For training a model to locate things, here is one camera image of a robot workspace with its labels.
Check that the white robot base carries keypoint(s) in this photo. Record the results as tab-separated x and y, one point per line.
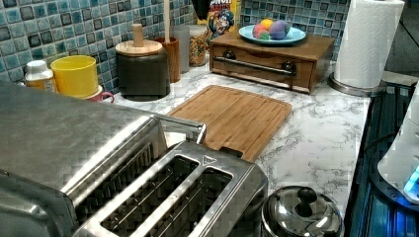
399	165

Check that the stainless steel toaster oven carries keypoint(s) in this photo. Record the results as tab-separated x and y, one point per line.
62	159

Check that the bamboo cutting board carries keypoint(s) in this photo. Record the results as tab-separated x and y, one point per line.
236	119

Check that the silver two-slot toaster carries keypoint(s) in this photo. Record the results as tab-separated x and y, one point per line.
189	191

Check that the brown wooden utensil holder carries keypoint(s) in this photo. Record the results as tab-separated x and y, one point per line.
173	54

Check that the black canister with wooden lid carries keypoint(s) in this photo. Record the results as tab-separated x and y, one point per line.
142	67

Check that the glass jar of cereal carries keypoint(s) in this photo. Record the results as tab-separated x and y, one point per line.
198	45

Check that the frosted grey tumbler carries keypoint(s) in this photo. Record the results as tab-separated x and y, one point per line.
182	34

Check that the pink toy fruit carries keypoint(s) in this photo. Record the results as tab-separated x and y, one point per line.
260	33

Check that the yellow cereal box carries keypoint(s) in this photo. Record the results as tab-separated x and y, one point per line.
222	18

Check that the wooden drawer box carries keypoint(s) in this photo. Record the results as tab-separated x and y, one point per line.
297	66

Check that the light blue plate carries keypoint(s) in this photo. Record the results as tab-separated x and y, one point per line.
294	35

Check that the orange toy fruit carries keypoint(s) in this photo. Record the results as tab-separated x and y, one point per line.
266	23

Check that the pink mug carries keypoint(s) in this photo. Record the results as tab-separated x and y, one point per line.
100	95

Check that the purple toy fruit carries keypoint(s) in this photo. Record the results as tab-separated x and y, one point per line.
279	30

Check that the steel pot lid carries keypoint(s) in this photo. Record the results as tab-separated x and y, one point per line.
296	211

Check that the yellow plastic cup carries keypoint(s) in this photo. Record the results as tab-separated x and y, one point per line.
76	75

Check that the steel paper towel holder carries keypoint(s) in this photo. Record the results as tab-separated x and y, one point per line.
355	91

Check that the white capped spice jar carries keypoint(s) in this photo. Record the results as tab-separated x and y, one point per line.
40	76

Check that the white paper towel roll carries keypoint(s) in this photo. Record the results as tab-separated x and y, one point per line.
368	35

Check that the wooden utensil handle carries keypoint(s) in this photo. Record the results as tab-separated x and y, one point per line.
166	18

